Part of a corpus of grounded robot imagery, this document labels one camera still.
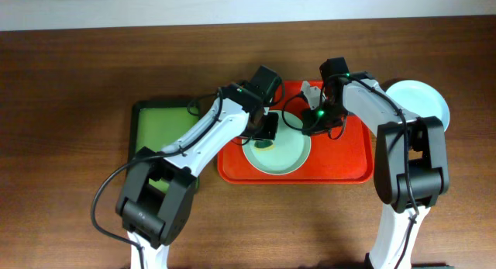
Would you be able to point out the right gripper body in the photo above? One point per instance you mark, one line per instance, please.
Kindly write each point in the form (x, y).
(323, 118)

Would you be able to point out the pale green plate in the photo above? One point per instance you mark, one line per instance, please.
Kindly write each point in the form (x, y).
(291, 150)

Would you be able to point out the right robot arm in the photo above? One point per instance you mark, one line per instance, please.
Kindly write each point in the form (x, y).
(410, 163)

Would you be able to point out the red plastic tray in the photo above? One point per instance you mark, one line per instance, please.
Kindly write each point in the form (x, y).
(347, 160)

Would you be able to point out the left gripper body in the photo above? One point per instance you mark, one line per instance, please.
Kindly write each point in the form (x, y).
(266, 126)

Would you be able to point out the light blue plate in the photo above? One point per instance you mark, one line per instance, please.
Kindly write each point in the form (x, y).
(422, 99)

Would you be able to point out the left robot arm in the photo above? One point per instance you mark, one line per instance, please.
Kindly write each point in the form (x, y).
(156, 199)

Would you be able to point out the green yellow sponge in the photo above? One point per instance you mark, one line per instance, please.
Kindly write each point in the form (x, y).
(263, 145)

